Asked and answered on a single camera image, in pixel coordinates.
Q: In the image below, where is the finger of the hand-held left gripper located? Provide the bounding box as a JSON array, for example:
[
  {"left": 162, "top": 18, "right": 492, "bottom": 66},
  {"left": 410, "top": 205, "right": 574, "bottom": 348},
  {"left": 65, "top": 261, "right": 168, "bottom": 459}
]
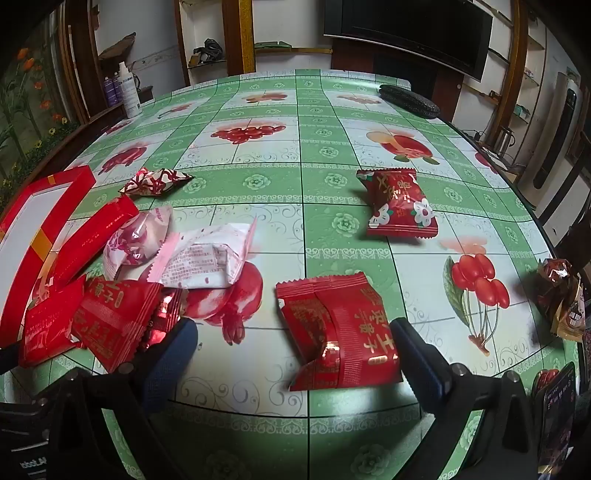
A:
[{"left": 0, "top": 342, "right": 25, "bottom": 371}]

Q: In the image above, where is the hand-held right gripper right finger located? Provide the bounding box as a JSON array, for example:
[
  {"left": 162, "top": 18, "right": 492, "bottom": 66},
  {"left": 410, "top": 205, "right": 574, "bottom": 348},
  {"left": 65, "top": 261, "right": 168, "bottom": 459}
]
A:
[{"left": 389, "top": 318, "right": 541, "bottom": 480}]

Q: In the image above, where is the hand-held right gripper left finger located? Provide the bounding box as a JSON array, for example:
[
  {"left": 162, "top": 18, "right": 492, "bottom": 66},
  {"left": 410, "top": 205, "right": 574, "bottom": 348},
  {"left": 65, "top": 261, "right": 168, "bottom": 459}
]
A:
[{"left": 37, "top": 318, "right": 200, "bottom": 480}]

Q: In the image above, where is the long red snack packet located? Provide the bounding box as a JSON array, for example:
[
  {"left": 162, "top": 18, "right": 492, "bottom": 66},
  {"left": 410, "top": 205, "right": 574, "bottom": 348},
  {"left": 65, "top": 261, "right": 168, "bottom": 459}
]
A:
[
  {"left": 18, "top": 276, "right": 88, "bottom": 368},
  {"left": 52, "top": 196, "right": 140, "bottom": 288}
]

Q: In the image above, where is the red gold print snack packet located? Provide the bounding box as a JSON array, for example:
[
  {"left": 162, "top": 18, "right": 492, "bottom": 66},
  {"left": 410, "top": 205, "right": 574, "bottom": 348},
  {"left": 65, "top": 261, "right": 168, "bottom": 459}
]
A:
[
  {"left": 275, "top": 272, "right": 403, "bottom": 393},
  {"left": 70, "top": 276, "right": 163, "bottom": 374}
]

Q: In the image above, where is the white pink snack packet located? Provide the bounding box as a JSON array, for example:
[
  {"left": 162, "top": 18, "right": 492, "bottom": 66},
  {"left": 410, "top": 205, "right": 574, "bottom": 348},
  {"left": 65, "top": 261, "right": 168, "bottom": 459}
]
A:
[{"left": 147, "top": 217, "right": 259, "bottom": 291}]

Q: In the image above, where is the brown snack packet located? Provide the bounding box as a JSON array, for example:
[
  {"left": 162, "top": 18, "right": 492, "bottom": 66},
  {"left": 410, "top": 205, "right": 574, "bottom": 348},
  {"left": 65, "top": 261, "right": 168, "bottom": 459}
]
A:
[{"left": 536, "top": 258, "right": 588, "bottom": 343}]

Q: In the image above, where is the red white flower snack packet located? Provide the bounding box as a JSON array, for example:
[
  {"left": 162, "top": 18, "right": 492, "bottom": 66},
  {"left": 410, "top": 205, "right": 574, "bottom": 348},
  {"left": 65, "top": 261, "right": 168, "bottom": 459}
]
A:
[{"left": 355, "top": 168, "right": 439, "bottom": 240}]

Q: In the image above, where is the red gift box tray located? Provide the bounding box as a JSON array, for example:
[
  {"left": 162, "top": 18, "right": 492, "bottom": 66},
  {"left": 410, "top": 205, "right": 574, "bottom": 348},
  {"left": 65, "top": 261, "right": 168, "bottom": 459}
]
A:
[{"left": 0, "top": 165, "right": 98, "bottom": 344}]

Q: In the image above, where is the shiny red foil packet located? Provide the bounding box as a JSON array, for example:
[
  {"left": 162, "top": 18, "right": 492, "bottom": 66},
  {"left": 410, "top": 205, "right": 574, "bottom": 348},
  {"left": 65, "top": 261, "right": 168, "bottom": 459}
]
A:
[{"left": 142, "top": 287, "right": 186, "bottom": 354}]

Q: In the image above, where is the pink bear snack packet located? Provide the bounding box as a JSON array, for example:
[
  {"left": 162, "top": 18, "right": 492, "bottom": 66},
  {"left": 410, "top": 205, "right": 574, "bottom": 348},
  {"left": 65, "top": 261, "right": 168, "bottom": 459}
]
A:
[{"left": 102, "top": 205, "right": 174, "bottom": 281}]

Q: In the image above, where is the red white patterned candy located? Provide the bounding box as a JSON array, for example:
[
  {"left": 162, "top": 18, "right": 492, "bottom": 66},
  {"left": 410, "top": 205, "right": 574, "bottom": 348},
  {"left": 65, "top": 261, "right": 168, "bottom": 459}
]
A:
[{"left": 119, "top": 167, "right": 195, "bottom": 197}]

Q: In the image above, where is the green fruit print tablecloth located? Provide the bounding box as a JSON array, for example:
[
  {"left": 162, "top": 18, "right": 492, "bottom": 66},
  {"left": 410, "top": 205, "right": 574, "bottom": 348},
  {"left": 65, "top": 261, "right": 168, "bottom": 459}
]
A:
[{"left": 0, "top": 68, "right": 583, "bottom": 480}]

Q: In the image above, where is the metal kettle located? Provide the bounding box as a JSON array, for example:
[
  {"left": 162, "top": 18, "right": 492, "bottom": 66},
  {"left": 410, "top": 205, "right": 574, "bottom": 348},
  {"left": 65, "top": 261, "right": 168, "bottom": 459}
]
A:
[{"left": 493, "top": 126, "right": 517, "bottom": 156}]

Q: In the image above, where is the dark wooden chair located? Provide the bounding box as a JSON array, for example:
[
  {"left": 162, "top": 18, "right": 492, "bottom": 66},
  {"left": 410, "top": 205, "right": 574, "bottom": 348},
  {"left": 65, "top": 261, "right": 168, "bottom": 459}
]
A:
[{"left": 538, "top": 138, "right": 591, "bottom": 259}]

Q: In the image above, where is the black oval case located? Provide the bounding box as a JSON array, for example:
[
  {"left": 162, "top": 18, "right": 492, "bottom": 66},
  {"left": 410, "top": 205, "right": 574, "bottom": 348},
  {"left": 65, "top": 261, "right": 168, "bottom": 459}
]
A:
[{"left": 379, "top": 84, "right": 442, "bottom": 120}]

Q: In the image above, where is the white plastic bottle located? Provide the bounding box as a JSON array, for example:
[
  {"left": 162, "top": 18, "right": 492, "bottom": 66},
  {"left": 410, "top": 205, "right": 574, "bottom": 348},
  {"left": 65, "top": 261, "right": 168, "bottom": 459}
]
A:
[{"left": 117, "top": 61, "right": 143, "bottom": 119}]

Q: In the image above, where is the white standing air conditioner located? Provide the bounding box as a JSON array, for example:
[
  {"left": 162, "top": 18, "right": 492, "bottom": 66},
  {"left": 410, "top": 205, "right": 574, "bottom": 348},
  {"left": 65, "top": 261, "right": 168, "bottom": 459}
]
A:
[{"left": 517, "top": 71, "right": 581, "bottom": 204}]

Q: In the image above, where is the black bag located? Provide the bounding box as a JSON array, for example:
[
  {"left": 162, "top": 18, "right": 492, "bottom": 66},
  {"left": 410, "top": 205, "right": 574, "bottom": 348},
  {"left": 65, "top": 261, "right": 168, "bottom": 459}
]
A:
[{"left": 191, "top": 39, "right": 227, "bottom": 66}]

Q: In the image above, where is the black television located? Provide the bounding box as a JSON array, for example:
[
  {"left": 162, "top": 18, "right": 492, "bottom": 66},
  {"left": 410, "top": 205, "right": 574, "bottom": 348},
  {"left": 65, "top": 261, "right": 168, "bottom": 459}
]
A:
[{"left": 322, "top": 0, "right": 495, "bottom": 82}]

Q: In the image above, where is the flower wall poster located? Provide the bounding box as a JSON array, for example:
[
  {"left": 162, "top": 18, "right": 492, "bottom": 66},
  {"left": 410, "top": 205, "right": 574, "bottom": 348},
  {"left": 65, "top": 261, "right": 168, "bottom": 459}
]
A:
[{"left": 0, "top": 41, "right": 82, "bottom": 204}]

